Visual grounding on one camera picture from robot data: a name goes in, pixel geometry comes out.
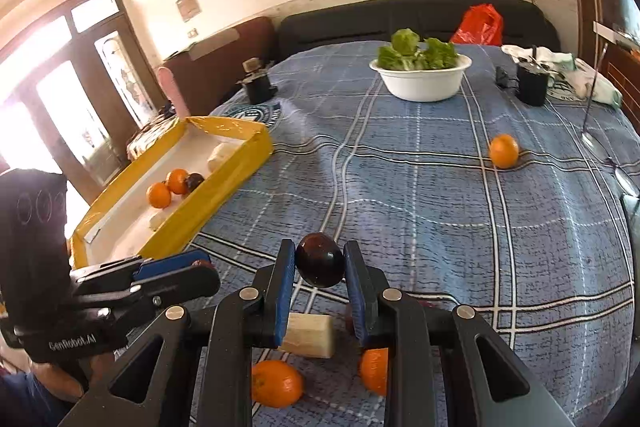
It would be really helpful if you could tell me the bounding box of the black container with clip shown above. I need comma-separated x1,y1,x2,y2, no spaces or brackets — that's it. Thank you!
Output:
241,57,279,105

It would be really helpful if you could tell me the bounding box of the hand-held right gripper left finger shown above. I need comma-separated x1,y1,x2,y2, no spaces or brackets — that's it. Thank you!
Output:
59,239,297,427

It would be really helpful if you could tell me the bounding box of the green lettuce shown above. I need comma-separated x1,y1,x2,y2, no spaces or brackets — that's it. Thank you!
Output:
376,28,460,72

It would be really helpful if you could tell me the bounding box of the black mug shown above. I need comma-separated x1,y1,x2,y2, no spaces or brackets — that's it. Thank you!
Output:
515,57,556,106

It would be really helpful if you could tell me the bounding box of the white bowl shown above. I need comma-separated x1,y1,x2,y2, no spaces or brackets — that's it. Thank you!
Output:
369,54,472,102

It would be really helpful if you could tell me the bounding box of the brown wooden cabinet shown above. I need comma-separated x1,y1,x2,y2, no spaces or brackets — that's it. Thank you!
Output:
162,17,278,118

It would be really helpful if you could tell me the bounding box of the brown wooden panel ledge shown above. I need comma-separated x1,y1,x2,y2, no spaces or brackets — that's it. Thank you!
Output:
555,0,640,132

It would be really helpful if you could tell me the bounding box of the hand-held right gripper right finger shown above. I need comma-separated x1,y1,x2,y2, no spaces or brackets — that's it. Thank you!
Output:
343,241,576,427

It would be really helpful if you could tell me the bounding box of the yellow tray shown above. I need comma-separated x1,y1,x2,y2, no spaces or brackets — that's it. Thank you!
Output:
70,114,274,269

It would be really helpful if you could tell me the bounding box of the tangerine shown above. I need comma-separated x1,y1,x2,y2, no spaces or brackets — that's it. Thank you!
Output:
251,359,305,409
359,347,390,397
489,133,520,169
146,183,172,208
166,169,190,195

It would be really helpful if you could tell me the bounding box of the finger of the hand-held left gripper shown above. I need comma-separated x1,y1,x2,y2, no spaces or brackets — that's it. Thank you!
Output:
100,268,221,323
70,249,211,295

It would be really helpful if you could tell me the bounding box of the pink upright object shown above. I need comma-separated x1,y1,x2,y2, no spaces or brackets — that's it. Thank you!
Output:
157,67,192,118

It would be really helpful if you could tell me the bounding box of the glass panel door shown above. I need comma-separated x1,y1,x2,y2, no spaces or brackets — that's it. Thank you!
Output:
0,0,163,190

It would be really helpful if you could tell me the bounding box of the pale sugarcane piece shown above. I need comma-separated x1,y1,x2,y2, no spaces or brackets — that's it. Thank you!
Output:
277,313,335,359
207,142,241,172

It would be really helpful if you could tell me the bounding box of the black headboard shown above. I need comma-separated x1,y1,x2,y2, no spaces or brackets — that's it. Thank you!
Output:
277,0,561,58

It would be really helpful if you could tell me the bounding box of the white cloth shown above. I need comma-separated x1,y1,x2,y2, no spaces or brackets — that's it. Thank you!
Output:
501,44,623,108

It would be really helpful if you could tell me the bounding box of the silver metal stand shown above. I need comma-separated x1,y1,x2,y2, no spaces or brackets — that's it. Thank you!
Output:
580,42,640,208

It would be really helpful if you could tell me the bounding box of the red plastic bag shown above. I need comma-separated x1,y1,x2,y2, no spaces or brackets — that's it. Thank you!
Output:
449,4,503,46

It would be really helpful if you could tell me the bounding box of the plaid blue blanket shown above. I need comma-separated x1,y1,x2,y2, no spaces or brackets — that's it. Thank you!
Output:
190,39,640,427

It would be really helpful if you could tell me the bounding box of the person's left hand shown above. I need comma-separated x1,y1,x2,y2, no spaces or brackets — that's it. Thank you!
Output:
32,354,113,400

